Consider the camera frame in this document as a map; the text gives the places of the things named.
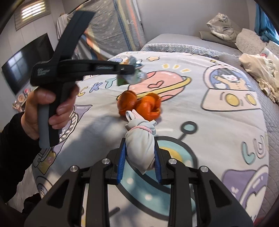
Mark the green snack packet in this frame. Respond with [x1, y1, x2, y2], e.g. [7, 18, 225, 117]
[109, 55, 147, 86]

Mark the grey cloth bundle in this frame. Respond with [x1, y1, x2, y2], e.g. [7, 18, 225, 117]
[125, 109, 157, 174]

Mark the left forearm black sleeve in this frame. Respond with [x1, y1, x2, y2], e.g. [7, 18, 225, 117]
[1, 113, 41, 226]

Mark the left hand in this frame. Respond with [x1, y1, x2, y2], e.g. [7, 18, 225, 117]
[21, 85, 80, 140]

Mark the window blind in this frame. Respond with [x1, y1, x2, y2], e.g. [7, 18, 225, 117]
[14, 0, 51, 31]

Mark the striped cloth covered cabinet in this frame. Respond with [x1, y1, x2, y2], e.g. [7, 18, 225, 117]
[55, 0, 147, 62]

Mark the cartoon print blanket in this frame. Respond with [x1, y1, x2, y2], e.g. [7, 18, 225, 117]
[31, 50, 270, 227]

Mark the orange bag right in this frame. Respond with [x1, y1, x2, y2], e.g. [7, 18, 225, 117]
[135, 93, 161, 121]

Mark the cream crumpled clothing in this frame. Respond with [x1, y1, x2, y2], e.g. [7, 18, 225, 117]
[239, 53, 278, 104]

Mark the grey bolster pillow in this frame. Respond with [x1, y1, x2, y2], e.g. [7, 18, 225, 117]
[199, 31, 237, 49]

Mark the printed baby pillow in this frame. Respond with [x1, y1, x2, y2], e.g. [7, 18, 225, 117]
[260, 47, 279, 64]

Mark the white tiger plush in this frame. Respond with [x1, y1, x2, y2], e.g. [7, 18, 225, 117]
[207, 13, 242, 43]

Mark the left blue curtain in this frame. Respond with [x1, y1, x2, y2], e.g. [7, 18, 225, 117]
[254, 3, 279, 44]

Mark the wall television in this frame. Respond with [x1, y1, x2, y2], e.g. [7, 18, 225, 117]
[2, 33, 54, 95]

